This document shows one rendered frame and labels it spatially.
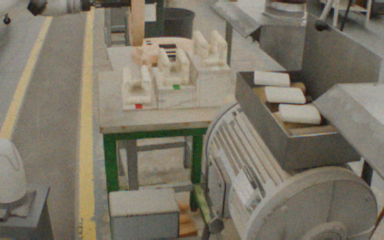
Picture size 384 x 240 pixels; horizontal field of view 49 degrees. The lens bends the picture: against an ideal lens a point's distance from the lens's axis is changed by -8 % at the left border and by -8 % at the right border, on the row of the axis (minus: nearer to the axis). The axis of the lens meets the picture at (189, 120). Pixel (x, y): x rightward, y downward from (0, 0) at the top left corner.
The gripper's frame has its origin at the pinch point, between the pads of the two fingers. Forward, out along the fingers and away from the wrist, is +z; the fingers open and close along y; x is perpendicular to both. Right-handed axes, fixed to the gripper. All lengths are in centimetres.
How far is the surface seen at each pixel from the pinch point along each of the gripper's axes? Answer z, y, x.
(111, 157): -9, 26, -59
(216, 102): 37, 14, -41
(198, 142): 40, -30, -86
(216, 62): 35.6, 11.2, -24.1
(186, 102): 23.1, 13.6, -41.0
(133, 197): -5, 99, -26
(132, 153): 2, -26, -89
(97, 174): -20, -80, -137
